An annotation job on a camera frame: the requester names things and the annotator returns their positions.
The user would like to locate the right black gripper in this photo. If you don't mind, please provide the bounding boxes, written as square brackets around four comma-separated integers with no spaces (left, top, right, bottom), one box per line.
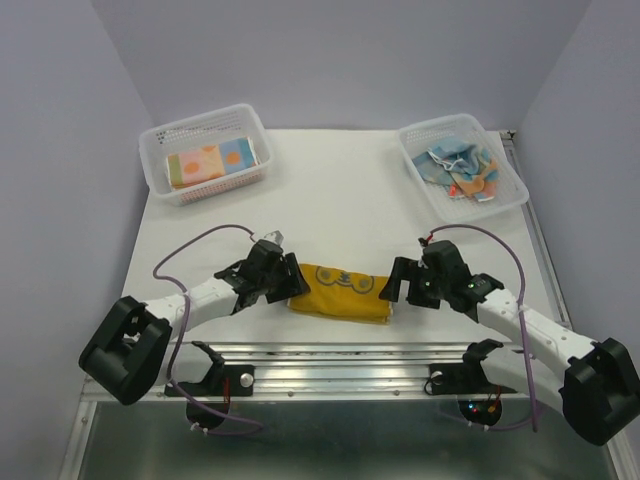
[376,256,448,309]

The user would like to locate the aluminium mounting rail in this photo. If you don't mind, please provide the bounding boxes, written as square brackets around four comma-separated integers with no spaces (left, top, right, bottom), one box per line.
[82,341,566,401]

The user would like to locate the left white plastic basket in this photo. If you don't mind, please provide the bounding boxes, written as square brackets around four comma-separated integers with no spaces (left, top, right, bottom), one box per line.
[139,104,274,206]

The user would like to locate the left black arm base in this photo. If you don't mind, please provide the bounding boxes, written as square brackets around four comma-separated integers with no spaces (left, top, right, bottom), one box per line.
[172,341,255,399]

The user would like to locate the orange plush towel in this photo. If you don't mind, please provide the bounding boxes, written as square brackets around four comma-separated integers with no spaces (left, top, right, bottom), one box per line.
[166,137,260,190]

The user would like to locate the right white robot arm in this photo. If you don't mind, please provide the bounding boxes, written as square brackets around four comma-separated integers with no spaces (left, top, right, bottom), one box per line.
[379,241,639,446]

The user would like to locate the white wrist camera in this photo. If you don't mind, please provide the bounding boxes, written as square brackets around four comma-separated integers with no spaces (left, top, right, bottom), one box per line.
[418,234,439,248]
[251,230,284,246]

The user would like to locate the yellow blue hello towel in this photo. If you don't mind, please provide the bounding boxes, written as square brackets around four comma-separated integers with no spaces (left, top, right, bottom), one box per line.
[288,264,392,325]

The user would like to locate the white plastic basket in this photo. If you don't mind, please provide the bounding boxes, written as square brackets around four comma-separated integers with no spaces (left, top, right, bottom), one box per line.
[139,104,274,206]
[397,114,529,223]

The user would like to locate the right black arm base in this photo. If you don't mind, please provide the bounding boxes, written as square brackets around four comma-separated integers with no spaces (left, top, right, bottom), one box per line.
[423,339,515,395]

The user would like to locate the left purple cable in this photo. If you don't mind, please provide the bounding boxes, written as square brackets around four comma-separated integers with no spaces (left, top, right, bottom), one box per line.
[152,224,264,436]

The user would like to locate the right white plastic basket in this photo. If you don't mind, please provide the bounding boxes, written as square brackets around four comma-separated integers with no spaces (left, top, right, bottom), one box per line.
[397,114,529,223]

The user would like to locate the light blue colourful towel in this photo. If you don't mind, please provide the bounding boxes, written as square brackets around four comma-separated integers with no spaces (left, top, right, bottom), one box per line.
[412,137,499,202]

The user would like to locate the right aluminium side rail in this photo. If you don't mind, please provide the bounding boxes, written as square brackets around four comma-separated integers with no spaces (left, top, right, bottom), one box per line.
[498,130,573,328]

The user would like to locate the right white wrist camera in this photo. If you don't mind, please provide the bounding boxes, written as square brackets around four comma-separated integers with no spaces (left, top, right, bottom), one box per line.
[418,234,439,248]

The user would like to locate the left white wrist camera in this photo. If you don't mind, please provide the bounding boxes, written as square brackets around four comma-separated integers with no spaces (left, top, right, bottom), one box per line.
[251,230,284,246]

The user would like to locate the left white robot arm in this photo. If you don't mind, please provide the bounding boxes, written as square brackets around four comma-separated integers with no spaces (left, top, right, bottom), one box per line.
[78,239,310,405]

